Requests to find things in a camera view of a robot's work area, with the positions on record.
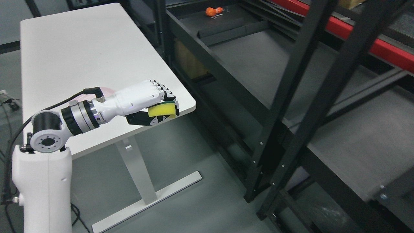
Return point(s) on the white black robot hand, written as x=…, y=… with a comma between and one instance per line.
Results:
x=133, y=102

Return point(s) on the green yellow sponge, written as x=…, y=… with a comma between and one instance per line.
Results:
x=166, y=108

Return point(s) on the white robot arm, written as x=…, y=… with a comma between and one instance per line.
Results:
x=42, y=168

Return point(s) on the pink round plate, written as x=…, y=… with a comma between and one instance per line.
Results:
x=105, y=90

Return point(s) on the white rectangular table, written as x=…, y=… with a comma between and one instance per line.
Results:
x=72, y=53

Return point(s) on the orange plastic toy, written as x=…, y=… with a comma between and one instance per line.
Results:
x=212, y=12

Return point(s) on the black metal shelving rack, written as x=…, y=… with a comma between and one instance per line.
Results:
x=321, y=120

